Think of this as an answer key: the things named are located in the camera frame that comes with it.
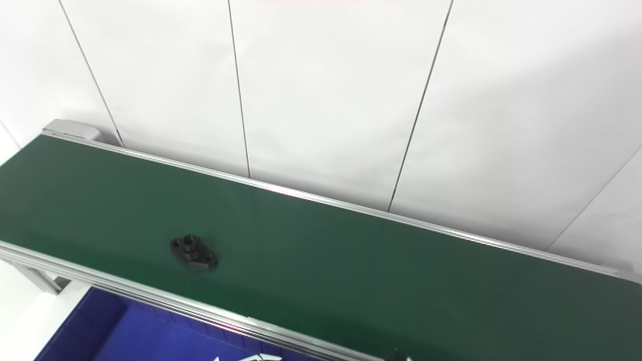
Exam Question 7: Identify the green conveyor belt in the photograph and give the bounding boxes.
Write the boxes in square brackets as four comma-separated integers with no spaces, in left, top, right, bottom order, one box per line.
[0,119,642,361]

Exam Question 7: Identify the blue plastic bin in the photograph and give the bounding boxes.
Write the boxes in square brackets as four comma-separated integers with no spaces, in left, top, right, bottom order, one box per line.
[34,286,329,361]

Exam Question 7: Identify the black flanged metal part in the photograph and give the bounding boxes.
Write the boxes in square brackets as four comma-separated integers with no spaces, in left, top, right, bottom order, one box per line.
[169,234,220,272]

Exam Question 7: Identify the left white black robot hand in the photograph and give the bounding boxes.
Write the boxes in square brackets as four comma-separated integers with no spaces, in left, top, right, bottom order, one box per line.
[212,353,282,361]

